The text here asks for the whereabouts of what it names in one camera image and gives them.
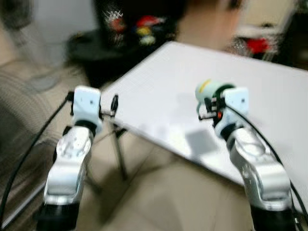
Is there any green and white cup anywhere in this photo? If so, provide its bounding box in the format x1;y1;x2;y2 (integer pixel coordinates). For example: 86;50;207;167
194;79;237;109

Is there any black table leg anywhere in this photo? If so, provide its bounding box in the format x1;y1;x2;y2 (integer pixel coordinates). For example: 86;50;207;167
111;121;129;181

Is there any grey standing fan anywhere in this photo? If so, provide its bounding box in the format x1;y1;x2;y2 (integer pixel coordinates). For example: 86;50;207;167
0;0;64;95

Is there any red object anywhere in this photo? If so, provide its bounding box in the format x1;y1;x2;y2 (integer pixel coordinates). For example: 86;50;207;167
246;38;271;54

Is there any white and red netted item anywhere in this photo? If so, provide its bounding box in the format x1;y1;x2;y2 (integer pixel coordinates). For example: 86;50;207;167
108;9;128;35

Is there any red and yellow toy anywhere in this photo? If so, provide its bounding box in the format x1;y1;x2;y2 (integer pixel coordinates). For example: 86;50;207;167
136;14;160;47

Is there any person in beige top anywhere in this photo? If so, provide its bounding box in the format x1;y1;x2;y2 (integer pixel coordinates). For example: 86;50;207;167
174;0;247;50

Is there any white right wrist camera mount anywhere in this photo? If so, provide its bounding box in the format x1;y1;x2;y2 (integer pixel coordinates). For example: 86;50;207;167
214;87;250;139

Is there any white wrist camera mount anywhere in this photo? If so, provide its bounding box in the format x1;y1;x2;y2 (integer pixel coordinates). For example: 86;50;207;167
214;87;250;139
71;86;103;133

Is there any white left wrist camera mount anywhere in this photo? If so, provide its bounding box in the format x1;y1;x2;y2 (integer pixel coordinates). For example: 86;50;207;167
71;86;103;133

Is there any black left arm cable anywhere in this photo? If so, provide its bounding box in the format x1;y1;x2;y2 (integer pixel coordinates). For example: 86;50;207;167
0;92;75;227

